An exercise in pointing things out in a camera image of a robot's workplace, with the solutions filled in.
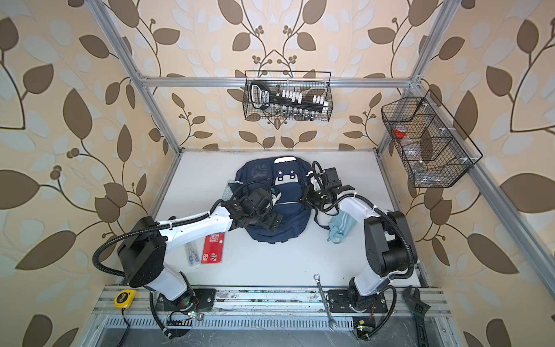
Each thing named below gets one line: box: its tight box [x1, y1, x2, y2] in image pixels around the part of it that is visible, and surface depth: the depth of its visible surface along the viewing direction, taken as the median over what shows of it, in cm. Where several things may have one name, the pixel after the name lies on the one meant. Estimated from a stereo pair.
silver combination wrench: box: [313, 273, 337, 332], surface depth 74 cm
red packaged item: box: [200, 232, 225, 265], surface depth 86 cm
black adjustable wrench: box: [402, 285, 431, 347], surface depth 73 cm
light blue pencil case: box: [326, 210, 359, 245], surface depth 89 cm
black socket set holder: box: [250, 80, 329, 122], surface depth 87 cm
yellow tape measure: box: [113, 289, 138, 310], surface depth 75 cm
